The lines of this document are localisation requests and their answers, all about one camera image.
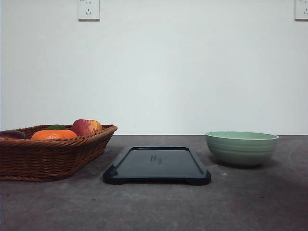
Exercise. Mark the white wall socket left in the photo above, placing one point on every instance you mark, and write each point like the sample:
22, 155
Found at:
88, 11

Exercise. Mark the light green ribbed bowl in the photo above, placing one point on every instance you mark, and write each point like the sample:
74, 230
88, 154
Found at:
241, 148

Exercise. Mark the orange fruit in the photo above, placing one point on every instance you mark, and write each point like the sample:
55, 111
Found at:
54, 135

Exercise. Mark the brown wicker basket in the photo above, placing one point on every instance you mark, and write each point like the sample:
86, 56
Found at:
29, 159

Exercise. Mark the dark purple plum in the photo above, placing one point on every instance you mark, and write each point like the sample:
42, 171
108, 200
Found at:
14, 134

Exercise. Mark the dark teal rectangular tray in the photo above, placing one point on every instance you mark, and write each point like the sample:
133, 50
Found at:
157, 165

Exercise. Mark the white wall socket right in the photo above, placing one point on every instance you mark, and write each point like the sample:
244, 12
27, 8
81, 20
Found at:
301, 10

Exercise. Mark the green fruit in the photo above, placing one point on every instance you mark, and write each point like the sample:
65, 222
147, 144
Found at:
56, 127

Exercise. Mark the white wall socket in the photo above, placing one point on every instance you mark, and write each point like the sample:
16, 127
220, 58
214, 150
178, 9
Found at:
301, 10
88, 11

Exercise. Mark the red yellow apple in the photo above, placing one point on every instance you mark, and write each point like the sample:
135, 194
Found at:
85, 127

